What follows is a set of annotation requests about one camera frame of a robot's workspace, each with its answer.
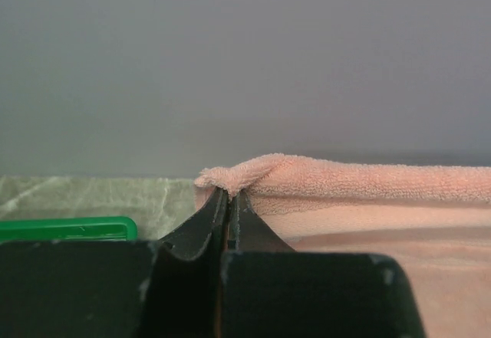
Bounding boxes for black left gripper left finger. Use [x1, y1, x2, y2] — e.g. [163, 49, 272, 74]
[159, 189, 229, 337]

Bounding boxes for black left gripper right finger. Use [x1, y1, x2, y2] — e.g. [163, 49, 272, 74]
[228, 191, 294, 252]

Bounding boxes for pink towel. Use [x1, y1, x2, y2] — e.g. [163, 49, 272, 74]
[194, 153, 490, 337]

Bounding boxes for green plastic tray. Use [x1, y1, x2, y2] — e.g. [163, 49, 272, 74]
[1, 216, 138, 242]

